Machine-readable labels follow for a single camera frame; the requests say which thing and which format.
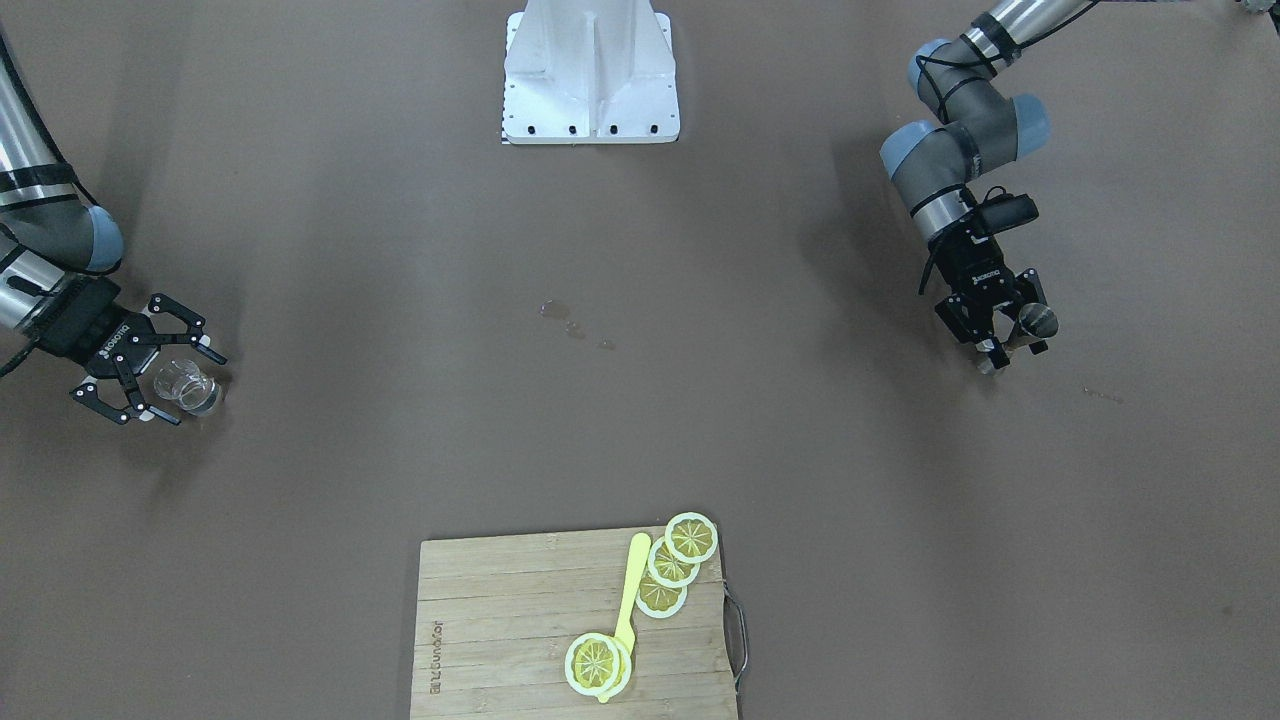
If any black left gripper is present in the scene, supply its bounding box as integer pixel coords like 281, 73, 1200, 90
931, 215, 1051, 373

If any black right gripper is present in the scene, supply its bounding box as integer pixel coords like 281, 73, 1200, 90
35, 275, 228, 427

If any steel measuring jigger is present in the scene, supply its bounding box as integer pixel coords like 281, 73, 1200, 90
975, 302, 1059, 375

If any clear glass cup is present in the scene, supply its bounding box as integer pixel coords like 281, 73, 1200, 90
152, 359, 223, 416

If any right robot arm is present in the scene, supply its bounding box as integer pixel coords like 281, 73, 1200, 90
1, 44, 225, 425

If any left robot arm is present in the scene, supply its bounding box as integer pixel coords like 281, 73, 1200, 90
879, 1, 1089, 374

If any lemon slice end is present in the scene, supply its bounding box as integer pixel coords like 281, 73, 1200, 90
664, 511, 719, 564

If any lemon slice middle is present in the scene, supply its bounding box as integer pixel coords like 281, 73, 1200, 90
646, 539, 700, 591

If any lemon slice near spoon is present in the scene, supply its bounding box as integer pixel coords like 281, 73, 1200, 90
636, 574, 689, 619

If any wooden cutting board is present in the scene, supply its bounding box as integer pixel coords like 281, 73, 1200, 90
408, 528, 740, 719

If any yellow plastic spoon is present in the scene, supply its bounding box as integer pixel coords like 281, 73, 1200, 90
598, 532, 652, 705

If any lemon slice on spoon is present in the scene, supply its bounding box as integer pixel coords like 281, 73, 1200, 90
563, 632, 634, 703

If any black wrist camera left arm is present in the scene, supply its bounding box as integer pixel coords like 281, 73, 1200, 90
975, 193, 1041, 237

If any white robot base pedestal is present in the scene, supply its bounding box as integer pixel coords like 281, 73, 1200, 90
500, 1, 681, 146

